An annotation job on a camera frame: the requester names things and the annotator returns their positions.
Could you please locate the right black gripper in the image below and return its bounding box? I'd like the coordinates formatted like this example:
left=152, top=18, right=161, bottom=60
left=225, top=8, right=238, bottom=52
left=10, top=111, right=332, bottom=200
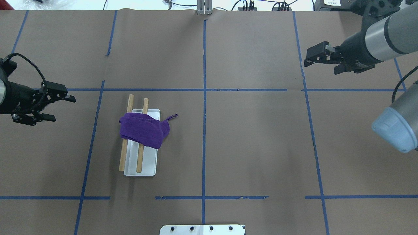
left=304, top=31, right=382, bottom=75

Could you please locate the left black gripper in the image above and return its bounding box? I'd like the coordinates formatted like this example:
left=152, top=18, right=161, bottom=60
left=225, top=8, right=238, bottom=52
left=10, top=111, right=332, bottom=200
left=3, top=80, right=76, bottom=126

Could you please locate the purple towel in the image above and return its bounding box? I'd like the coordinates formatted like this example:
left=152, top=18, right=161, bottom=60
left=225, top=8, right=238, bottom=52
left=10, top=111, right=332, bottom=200
left=119, top=113, right=178, bottom=149

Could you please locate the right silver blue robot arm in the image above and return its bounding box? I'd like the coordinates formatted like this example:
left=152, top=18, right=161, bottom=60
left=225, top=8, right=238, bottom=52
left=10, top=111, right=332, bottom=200
left=303, top=0, right=418, bottom=153

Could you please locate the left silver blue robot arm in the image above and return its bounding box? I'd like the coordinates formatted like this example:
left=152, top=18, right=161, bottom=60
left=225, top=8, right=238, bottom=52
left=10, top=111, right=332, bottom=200
left=0, top=58, right=76, bottom=126

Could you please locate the white wooden towel rack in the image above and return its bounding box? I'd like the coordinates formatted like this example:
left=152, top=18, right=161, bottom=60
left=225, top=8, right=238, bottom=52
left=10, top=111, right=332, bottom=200
left=119, top=95, right=160, bottom=176

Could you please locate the black power box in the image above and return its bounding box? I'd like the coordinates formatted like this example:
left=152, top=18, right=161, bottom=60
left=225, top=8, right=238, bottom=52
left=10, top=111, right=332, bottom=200
left=314, top=0, right=352, bottom=11

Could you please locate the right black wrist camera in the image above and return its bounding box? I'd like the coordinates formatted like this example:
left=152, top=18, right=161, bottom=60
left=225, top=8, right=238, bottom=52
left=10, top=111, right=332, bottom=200
left=349, top=0, right=403, bottom=18

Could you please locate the aluminium frame post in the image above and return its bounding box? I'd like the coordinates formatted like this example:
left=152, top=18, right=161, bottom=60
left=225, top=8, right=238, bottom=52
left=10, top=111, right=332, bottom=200
left=197, top=0, right=213, bottom=15

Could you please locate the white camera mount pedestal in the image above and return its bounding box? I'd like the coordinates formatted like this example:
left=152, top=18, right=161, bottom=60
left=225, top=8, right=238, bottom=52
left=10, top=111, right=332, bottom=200
left=159, top=224, right=246, bottom=235

